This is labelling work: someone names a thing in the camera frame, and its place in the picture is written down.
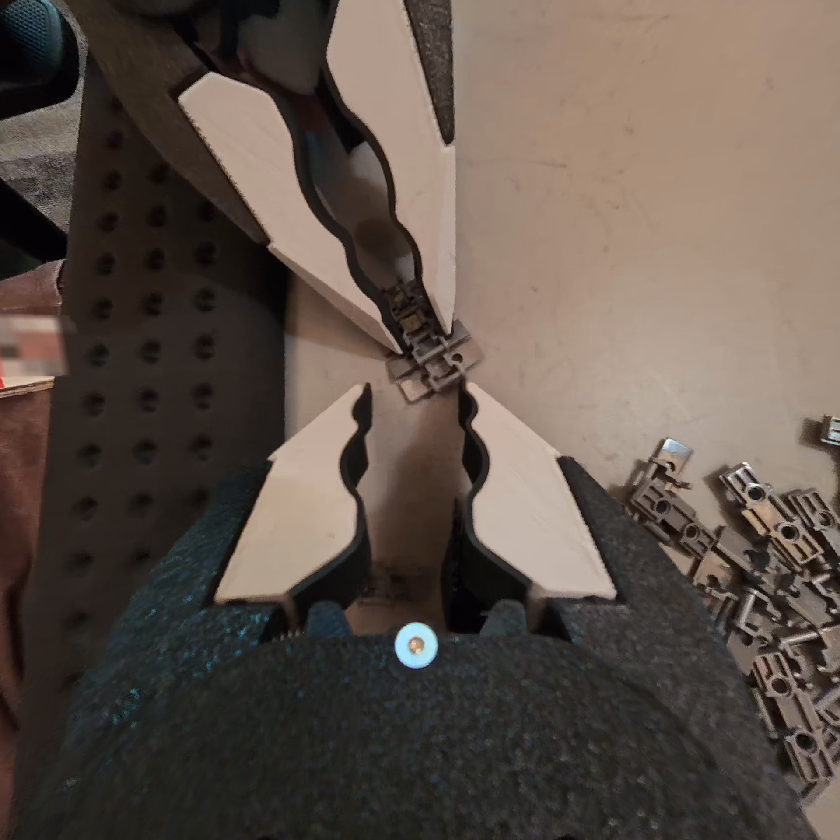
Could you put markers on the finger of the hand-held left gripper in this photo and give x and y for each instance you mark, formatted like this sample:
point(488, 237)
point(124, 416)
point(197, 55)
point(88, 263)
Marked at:
point(256, 170)
point(407, 118)

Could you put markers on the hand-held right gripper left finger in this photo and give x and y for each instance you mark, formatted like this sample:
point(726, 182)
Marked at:
point(295, 525)

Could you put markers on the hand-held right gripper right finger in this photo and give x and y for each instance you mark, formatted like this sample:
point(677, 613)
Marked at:
point(538, 525)

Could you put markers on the pile of grey track pieces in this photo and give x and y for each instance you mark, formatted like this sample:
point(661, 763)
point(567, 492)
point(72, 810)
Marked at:
point(774, 544)

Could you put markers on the grey desk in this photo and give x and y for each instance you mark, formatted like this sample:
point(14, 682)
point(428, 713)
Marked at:
point(623, 229)

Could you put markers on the dark office chair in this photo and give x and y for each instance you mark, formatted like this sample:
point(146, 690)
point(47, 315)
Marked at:
point(33, 39)

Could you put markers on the black perforated foam pad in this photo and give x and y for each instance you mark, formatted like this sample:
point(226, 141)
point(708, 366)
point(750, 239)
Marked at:
point(131, 394)

